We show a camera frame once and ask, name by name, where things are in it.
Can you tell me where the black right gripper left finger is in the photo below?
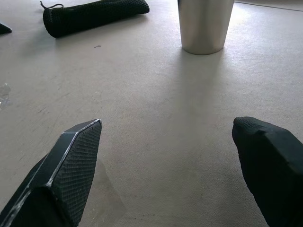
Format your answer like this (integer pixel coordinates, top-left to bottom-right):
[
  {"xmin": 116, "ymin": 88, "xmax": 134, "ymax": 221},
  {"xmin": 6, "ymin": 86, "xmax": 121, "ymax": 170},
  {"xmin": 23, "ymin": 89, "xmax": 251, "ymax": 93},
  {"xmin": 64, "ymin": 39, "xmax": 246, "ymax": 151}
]
[{"xmin": 0, "ymin": 119, "xmax": 103, "ymax": 227}]

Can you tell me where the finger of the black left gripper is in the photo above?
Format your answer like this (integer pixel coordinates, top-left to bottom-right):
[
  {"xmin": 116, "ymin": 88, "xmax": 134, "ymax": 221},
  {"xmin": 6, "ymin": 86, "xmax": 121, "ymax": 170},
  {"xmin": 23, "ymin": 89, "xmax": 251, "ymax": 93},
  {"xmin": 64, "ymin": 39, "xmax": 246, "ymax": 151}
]
[{"xmin": 0, "ymin": 22, "xmax": 12, "ymax": 35}]

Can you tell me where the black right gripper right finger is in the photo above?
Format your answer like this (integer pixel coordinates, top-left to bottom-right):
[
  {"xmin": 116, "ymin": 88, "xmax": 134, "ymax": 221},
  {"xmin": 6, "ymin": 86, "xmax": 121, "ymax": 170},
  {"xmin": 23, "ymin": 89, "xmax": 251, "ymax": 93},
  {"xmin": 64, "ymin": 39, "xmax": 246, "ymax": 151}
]
[{"xmin": 232, "ymin": 116, "xmax": 303, "ymax": 227}]

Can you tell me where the black mesh pouch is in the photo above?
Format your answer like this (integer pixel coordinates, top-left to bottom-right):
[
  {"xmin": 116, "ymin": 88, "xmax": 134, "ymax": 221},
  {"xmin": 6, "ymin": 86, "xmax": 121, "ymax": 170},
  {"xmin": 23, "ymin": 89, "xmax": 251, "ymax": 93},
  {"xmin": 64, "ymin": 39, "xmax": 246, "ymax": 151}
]
[{"xmin": 39, "ymin": 0, "xmax": 151, "ymax": 38}]

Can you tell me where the silver metal cup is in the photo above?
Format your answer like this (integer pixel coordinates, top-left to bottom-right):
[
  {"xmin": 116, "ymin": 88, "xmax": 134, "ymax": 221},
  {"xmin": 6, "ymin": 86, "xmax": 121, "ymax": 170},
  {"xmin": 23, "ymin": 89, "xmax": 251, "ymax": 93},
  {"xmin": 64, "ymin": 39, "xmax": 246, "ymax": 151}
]
[{"xmin": 177, "ymin": 0, "xmax": 235, "ymax": 56}]

